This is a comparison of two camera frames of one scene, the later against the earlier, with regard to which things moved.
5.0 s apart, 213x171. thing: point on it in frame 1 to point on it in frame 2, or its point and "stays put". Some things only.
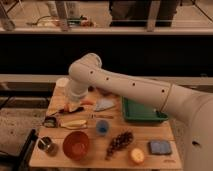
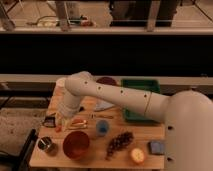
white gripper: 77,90 to 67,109
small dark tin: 50,121 stays put
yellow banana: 74,124 stays put
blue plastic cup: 103,128 stays put
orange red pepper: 87,102 to 58,129
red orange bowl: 76,145 stays put
